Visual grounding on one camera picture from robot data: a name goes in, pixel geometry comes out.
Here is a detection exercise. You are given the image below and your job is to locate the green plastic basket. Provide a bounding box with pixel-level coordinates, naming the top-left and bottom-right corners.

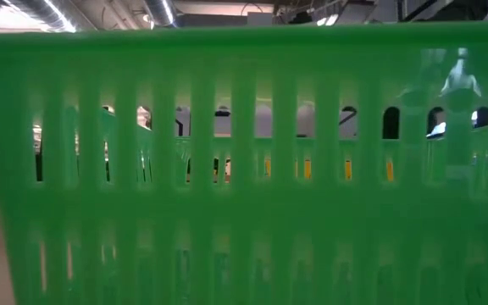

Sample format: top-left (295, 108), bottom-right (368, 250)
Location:
top-left (0, 20), bottom-right (488, 305)

